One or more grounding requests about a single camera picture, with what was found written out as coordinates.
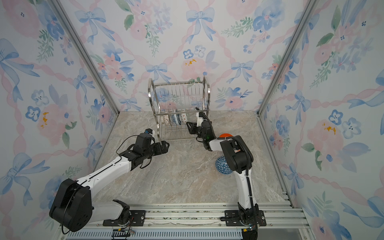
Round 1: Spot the blue floral bowl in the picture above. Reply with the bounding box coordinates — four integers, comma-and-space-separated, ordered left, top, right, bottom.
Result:
170, 113, 183, 126

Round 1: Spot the orange plastic bowl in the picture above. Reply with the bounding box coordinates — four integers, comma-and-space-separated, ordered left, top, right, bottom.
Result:
219, 133, 233, 139

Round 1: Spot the maroon white pattern bowl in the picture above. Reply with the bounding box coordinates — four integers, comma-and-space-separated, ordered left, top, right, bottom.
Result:
162, 114, 171, 126

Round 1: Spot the steel wire dish rack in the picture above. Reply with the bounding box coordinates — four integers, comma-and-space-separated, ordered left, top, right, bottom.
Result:
148, 77, 211, 142

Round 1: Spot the blue geometric pattern bowl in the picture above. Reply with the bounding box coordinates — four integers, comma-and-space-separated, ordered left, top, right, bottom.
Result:
215, 156, 233, 175

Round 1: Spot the green pattern bowl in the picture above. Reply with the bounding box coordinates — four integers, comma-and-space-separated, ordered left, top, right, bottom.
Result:
180, 113, 189, 124

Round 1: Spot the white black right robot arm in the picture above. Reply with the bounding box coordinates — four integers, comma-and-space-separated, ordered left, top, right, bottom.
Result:
186, 120, 259, 226

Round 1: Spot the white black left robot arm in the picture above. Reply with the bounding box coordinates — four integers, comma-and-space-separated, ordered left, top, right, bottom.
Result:
49, 129, 170, 232

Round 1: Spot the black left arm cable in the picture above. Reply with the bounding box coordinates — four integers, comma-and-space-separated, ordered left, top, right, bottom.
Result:
115, 134, 154, 169

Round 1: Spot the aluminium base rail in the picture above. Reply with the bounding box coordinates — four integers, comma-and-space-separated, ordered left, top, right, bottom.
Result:
55, 201, 314, 240

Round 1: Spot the aluminium corner post left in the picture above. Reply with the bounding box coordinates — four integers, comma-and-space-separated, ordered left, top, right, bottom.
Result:
48, 0, 120, 115

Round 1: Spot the aluminium corner post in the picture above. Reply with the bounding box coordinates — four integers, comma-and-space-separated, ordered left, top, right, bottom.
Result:
258, 0, 318, 117
48, 0, 120, 115

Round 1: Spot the aluminium corner post right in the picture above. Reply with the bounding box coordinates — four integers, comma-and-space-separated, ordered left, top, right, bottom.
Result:
258, 0, 318, 117

